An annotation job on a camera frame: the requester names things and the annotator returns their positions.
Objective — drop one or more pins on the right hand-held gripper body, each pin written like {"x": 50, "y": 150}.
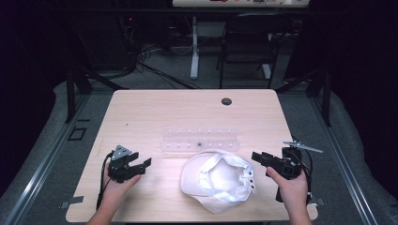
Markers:
{"x": 287, "y": 165}

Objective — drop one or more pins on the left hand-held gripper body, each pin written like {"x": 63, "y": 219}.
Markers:
{"x": 120, "y": 170}

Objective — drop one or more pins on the white baseball cap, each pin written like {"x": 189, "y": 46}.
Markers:
{"x": 219, "y": 178}

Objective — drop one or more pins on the person's left hand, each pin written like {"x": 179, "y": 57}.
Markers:
{"x": 114, "y": 189}

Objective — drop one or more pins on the person's right hand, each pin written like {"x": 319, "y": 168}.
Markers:
{"x": 294, "y": 190}

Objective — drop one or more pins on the grey tape strip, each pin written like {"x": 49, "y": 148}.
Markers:
{"x": 72, "y": 201}
{"x": 317, "y": 202}

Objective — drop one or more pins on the clear plastic tray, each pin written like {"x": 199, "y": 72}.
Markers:
{"x": 200, "y": 140}

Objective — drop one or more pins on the black metal stand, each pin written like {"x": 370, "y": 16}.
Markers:
{"x": 327, "y": 97}
{"x": 71, "y": 93}

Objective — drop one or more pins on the short white desk foot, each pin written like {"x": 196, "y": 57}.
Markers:
{"x": 266, "y": 71}

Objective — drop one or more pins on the black folding chair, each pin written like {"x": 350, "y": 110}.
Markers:
{"x": 247, "y": 47}

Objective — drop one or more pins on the white desk leg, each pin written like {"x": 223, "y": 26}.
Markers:
{"x": 194, "y": 53}

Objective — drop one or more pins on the aluminium floor rail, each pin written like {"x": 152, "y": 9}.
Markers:
{"x": 341, "y": 162}
{"x": 40, "y": 168}

